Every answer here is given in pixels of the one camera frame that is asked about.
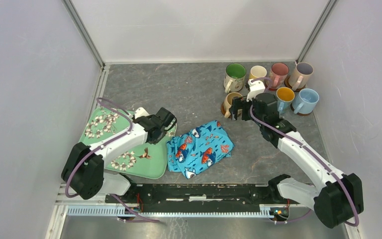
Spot brown wooden coaster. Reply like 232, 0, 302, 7
290, 106, 313, 116
284, 76, 306, 92
220, 104, 231, 119

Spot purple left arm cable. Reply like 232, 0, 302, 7
65, 97, 160, 224

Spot green floral tray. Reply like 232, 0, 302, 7
80, 107, 177, 179

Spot beige mug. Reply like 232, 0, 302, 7
223, 92, 242, 113

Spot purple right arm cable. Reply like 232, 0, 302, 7
249, 77, 360, 228

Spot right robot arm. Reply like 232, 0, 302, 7
227, 93, 364, 229

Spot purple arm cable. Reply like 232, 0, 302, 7
65, 97, 160, 224
249, 77, 360, 228

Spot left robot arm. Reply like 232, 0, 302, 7
61, 108, 177, 203

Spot pink mug maroon inside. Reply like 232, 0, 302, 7
269, 62, 289, 91

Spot yellow mug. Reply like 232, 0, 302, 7
249, 65, 267, 80

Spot blue shark print cloth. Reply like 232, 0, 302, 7
167, 120, 234, 179

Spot green inside floral mug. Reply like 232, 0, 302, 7
223, 63, 246, 94

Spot small cup orange inside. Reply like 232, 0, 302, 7
276, 87, 295, 114

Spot light blue mug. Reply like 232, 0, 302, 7
291, 89, 320, 114

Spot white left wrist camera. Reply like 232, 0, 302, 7
134, 107, 150, 119

